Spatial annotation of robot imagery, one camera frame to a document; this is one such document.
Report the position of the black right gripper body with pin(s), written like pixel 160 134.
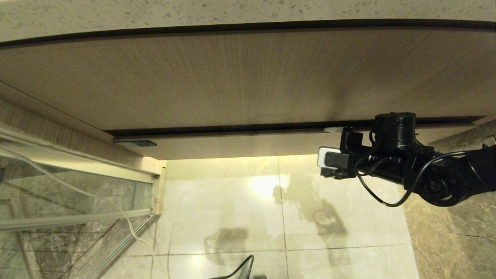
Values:
pixel 352 139

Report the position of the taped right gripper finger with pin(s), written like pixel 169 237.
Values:
pixel 333 130

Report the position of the light wooden drawer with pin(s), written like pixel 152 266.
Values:
pixel 252 145

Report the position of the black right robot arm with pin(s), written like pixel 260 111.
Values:
pixel 395 128

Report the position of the light wooden vanity cabinet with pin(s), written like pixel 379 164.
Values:
pixel 232 81

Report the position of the dark rectangular plate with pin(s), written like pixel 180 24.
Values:
pixel 135 143

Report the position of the speckled stone countertop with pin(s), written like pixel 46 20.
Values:
pixel 77 15

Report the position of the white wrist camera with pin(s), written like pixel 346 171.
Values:
pixel 326 157

